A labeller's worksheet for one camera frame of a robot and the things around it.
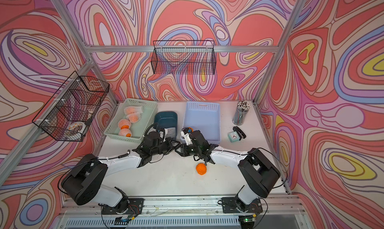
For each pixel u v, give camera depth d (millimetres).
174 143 838
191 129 767
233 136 969
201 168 807
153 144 688
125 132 933
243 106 930
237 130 1006
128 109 1078
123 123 984
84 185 432
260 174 444
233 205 731
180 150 767
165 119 1078
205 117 1078
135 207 729
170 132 959
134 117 1026
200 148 671
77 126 724
